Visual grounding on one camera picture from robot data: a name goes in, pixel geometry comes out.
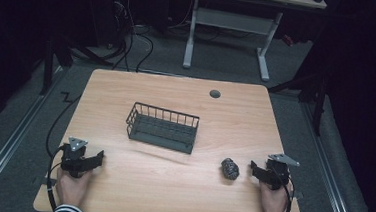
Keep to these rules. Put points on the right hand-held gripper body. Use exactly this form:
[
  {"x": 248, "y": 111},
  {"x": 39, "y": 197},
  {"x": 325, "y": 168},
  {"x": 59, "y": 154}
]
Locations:
[{"x": 279, "y": 171}]

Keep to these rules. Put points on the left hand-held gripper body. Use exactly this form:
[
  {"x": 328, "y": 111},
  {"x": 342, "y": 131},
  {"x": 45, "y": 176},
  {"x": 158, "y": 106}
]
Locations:
[{"x": 73, "y": 151}]

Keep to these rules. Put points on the person's right hand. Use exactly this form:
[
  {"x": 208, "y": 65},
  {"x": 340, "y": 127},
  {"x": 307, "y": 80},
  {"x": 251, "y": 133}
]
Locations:
[{"x": 274, "y": 202}]

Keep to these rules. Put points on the person's left hand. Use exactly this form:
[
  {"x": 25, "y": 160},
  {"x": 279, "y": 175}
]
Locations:
[{"x": 72, "y": 188}]

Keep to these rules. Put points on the dark grey pine cone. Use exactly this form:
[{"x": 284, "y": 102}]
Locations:
[{"x": 230, "y": 169}]

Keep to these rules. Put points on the black stand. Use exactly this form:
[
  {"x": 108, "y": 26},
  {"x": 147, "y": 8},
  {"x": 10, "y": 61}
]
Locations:
[
  {"x": 50, "y": 63},
  {"x": 319, "y": 91}
]

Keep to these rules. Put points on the white-framed desk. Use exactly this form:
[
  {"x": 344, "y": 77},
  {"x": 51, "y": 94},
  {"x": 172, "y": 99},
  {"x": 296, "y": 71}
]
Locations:
[{"x": 230, "y": 21}]

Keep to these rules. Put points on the metal floor rail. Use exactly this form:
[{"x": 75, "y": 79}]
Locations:
[
  {"x": 328, "y": 169},
  {"x": 6, "y": 146}
]

